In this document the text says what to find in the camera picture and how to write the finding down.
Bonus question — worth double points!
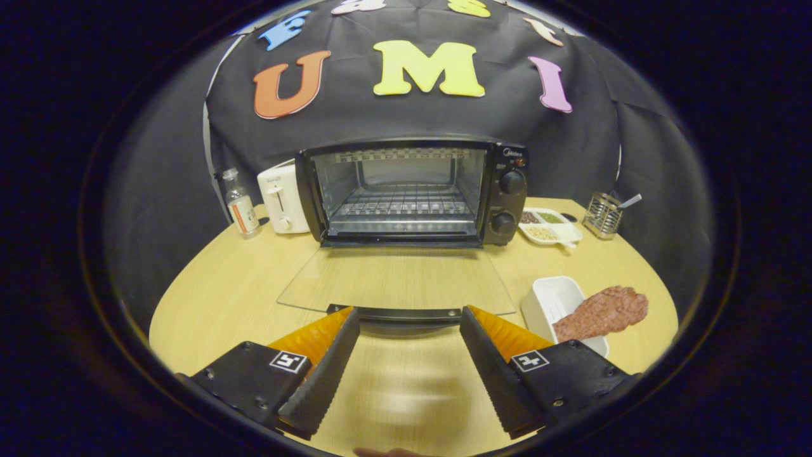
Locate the clear bottle with orange label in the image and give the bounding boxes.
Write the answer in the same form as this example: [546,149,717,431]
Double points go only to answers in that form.
[222,168,262,239]

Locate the white pop-up toaster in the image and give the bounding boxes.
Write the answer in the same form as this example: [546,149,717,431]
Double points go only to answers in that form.
[257,159,311,235]

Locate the white rectangular tray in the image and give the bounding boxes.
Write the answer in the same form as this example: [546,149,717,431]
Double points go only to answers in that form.
[521,275,610,357]

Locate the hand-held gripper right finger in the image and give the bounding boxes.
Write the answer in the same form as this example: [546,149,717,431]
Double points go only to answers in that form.
[459,305,641,440]

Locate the black toaster oven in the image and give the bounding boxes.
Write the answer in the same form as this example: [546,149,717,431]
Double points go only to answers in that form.
[277,138,530,324]

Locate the metal wire utensil holder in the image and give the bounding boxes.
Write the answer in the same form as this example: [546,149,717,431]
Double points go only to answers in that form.
[582,192,624,240]

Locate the white divided dish of beans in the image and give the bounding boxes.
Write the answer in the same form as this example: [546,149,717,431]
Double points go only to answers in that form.
[517,207,583,248]

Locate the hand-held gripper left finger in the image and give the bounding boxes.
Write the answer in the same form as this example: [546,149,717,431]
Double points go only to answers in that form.
[178,307,361,440]

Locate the reddish brown meat slice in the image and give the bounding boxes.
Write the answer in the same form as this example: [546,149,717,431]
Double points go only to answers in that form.
[552,286,650,344]

